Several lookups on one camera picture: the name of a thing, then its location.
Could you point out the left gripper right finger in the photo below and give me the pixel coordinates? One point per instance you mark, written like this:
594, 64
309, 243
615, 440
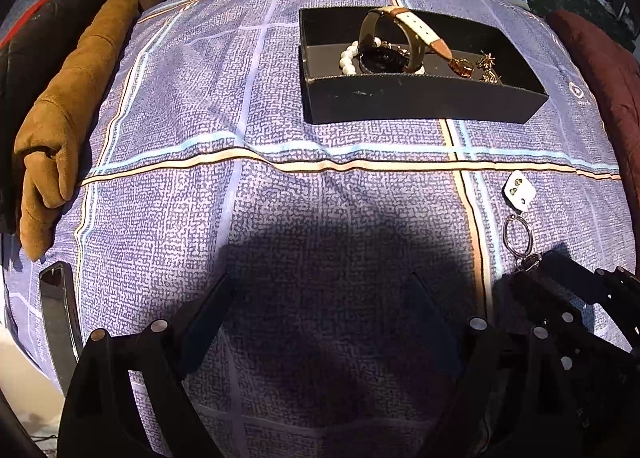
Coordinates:
454, 341

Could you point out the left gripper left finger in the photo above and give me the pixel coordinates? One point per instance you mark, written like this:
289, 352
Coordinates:
196, 325

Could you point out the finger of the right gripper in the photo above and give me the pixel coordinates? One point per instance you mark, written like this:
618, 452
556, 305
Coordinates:
546, 309
590, 286

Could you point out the white earring card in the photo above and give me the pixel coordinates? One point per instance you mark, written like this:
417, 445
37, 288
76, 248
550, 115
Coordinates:
519, 192

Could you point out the gold flower earrings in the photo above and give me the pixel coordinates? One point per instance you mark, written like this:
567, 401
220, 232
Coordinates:
486, 64

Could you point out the gold ring red stones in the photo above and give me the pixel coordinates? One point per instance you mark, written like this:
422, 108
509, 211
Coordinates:
462, 67

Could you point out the white strap wristwatch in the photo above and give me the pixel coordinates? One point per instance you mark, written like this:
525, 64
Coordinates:
394, 39

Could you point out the black smartphone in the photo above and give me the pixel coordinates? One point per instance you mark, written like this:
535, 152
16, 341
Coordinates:
61, 320

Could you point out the blue plaid bed sheet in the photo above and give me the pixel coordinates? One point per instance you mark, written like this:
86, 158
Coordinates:
202, 163

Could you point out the tan suede garment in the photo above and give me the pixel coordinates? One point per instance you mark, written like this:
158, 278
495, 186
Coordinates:
49, 142

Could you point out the black quilted jacket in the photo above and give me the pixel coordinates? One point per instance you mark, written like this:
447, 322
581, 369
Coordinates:
30, 56

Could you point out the red puffer jacket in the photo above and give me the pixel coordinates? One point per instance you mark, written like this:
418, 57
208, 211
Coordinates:
22, 21

